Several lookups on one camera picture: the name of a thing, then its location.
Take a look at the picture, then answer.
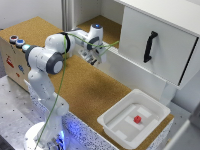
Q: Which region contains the green cable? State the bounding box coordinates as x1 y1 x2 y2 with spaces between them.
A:
33 32 121 150

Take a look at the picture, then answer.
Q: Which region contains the red button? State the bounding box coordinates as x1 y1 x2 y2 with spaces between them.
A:
9 34 19 44

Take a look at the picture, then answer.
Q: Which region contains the white cabinet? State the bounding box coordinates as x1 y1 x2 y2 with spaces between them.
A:
62 0 200 105

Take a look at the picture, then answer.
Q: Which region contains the green button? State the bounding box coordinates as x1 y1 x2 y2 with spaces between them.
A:
21 43 32 52

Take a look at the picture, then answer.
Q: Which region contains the white plastic box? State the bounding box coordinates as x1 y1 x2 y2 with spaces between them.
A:
96 88 172 150

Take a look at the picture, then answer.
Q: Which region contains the blue button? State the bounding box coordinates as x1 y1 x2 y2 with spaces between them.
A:
15 38 26 48

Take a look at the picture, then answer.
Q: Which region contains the pink block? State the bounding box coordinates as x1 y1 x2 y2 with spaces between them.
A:
133 115 142 124

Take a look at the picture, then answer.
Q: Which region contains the white sliding door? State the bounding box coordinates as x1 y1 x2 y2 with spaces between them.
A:
117 5 200 87

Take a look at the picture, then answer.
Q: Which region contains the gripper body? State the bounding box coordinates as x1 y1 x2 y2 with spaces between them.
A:
86 45 108 67

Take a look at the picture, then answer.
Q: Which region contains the black door handle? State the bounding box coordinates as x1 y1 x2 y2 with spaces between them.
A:
142 30 159 64

